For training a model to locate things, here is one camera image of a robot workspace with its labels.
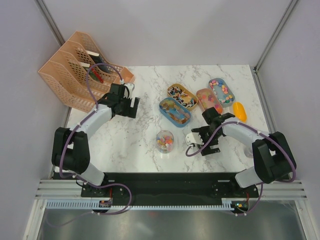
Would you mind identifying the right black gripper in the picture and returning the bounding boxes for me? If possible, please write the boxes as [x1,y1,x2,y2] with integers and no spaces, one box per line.
[193,125,222,156]

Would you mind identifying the yellow plastic scoop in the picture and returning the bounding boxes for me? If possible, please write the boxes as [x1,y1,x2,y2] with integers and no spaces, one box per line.
[232,101,248,123]

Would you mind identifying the pink gummy tray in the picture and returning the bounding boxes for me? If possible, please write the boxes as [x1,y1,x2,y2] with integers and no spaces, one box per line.
[196,88,223,114]

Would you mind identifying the light blue star candy tray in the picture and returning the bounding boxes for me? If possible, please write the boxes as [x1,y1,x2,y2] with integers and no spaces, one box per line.
[208,78,236,108]

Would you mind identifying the tan lollipop tray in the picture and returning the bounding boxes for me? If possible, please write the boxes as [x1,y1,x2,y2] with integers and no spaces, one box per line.
[167,83,199,111]

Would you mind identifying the grey metal jar lid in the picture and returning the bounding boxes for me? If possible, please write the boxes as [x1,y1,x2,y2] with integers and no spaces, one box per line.
[195,144,203,150]

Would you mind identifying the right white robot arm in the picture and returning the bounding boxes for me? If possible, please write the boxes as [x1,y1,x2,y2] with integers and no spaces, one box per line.
[185,107,297,197]

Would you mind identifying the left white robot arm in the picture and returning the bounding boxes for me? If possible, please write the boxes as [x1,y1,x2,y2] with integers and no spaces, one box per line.
[51,83,140,197]

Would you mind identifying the small purple candy cup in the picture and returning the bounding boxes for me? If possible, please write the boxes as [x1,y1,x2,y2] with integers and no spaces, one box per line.
[243,146,253,159]

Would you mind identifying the clear glass jar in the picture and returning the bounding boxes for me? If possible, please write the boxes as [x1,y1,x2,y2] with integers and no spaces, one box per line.
[155,130,175,158]

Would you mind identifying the peach file organizer rack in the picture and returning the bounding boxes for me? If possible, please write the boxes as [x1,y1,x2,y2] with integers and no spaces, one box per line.
[38,31,128,113]

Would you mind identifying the books in file rack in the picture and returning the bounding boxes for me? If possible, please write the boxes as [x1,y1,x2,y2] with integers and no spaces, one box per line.
[82,49,110,83]

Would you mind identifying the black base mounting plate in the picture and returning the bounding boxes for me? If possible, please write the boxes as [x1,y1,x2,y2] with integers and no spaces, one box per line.
[80,172,261,215]

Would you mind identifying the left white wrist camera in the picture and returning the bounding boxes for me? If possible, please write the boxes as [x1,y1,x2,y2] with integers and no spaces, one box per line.
[120,80,135,99]

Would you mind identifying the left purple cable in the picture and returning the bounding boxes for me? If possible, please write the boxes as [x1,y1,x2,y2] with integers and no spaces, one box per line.
[44,63,133,228]

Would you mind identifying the purple cable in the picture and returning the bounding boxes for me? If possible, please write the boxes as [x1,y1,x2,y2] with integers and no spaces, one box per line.
[44,63,133,228]
[185,121,297,217]

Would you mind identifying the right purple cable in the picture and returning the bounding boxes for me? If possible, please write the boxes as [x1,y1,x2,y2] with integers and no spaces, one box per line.
[185,121,297,217]

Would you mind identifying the white slotted cable duct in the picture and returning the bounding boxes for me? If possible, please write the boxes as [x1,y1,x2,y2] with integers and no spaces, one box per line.
[45,199,235,211]

